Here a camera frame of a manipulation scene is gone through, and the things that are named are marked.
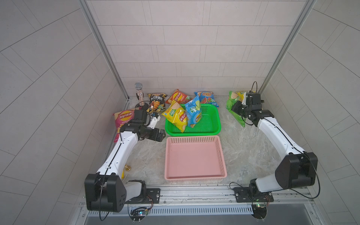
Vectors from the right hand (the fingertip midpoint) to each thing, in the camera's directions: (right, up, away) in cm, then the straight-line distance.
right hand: (230, 104), depth 85 cm
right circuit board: (+8, -52, -18) cm, 56 cm away
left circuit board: (-49, -52, -20) cm, 74 cm away
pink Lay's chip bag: (-71, -9, +9) cm, 72 cm away
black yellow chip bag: (-49, +2, +19) cm, 53 cm away
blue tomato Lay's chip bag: (-11, +5, +21) cm, 24 cm away
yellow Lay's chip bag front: (-33, -7, +7) cm, 35 cm away
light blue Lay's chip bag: (-23, -5, +4) cm, 23 cm away
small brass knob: (-60, -37, -6) cm, 71 cm away
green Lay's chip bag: (+2, +4, +2) cm, 4 cm away
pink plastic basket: (-23, -33, +1) cm, 40 cm away
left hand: (-43, -16, -3) cm, 46 cm away
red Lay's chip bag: (-33, +6, +23) cm, 41 cm away
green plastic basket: (-10, -15, +15) cm, 23 cm away
